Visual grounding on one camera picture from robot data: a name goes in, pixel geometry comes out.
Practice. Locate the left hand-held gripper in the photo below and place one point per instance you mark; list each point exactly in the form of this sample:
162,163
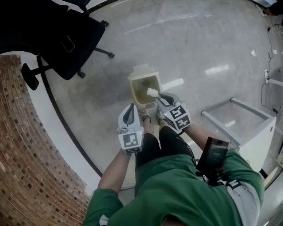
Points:
131,141

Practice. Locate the person's right leg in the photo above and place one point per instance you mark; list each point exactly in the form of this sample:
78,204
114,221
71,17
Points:
163,124

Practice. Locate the person's right shoe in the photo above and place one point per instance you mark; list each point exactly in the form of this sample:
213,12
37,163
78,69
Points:
160,114

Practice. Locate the black office chair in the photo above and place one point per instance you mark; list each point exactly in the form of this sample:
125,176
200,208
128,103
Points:
55,37

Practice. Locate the person's leg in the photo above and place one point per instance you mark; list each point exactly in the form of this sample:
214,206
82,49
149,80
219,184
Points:
163,124
148,128

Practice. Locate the person's left shoe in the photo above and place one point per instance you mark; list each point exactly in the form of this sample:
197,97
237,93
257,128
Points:
144,113

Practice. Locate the black screen device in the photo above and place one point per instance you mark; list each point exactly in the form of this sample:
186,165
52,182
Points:
213,154

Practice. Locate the person's left leg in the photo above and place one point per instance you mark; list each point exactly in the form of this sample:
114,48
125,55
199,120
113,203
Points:
148,128

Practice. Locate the white paper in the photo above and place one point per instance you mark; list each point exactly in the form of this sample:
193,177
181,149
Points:
152,92

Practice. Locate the white table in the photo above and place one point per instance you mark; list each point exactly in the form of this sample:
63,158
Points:
258,130

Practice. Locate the person's left forearm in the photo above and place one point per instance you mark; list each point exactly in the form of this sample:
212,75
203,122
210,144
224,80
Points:
113,172

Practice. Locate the person's shoe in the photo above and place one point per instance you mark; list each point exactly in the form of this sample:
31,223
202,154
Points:
160,114
144,113

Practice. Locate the white floor power strip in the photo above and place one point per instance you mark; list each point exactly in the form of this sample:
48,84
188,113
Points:
266,76

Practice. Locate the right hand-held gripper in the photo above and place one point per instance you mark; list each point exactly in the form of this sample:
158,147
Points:
178,117

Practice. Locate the person in green shirt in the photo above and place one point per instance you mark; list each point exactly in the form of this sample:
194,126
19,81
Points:
172,194

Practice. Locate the beige trash bin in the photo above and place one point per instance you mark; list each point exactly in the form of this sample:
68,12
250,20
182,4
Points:
141,72

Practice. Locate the person's black shorts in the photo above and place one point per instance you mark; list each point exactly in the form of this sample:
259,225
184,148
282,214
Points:
168,145

